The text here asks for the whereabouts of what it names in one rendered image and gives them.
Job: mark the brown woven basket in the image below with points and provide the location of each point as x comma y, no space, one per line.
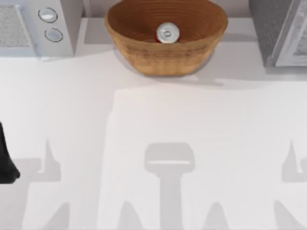
165,57

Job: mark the red and white can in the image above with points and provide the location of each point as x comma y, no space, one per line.
168,33

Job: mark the pale microwave oven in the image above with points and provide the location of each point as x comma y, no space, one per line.
67,26

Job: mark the round microwave knob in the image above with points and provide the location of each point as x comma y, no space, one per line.
47,15
53,34

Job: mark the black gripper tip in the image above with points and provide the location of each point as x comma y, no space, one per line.
5,165

